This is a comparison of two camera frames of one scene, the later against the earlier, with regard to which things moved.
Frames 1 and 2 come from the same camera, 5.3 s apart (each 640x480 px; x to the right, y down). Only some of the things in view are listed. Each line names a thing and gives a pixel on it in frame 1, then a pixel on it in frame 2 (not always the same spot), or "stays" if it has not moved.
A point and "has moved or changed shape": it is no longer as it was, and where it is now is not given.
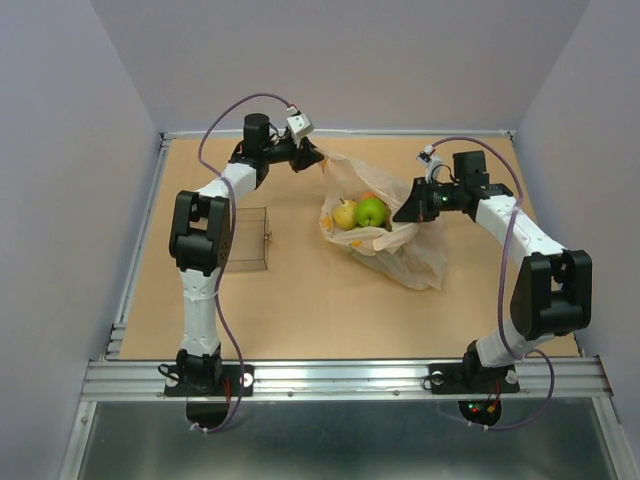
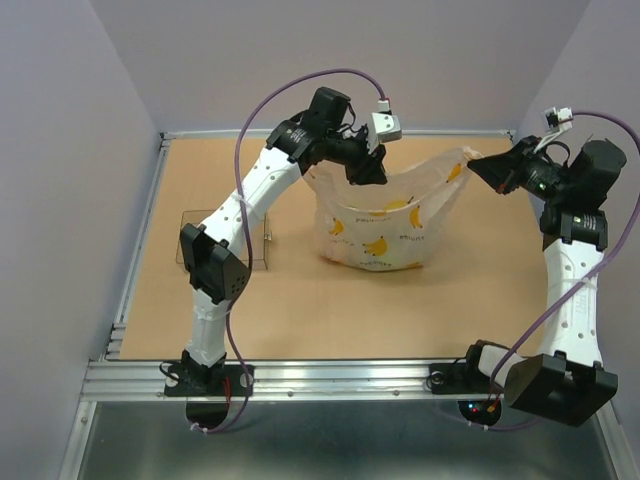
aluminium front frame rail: [144, 380] stays
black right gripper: [417, 208] to [505, 171]
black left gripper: [304, 153] to [370, 169]
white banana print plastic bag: [412, 252] has moved or changed shape
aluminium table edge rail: [120, 322] stays
